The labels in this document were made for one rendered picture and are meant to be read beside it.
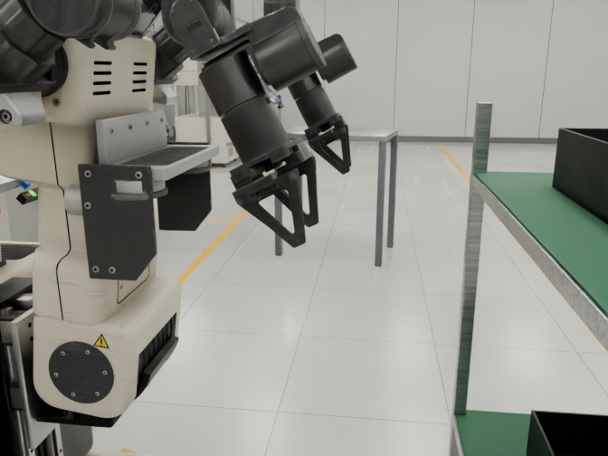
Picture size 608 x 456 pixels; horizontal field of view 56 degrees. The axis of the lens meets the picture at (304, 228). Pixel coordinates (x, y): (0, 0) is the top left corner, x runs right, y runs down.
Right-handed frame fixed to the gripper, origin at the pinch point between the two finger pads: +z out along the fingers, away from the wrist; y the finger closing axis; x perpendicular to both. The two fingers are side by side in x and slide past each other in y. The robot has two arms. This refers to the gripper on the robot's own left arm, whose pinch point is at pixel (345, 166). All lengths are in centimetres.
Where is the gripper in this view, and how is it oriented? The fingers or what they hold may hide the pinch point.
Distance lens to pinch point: 104.5
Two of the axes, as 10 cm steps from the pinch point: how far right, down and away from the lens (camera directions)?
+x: -8.8, 4.3, 1.9
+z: 4.6, 8.8, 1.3
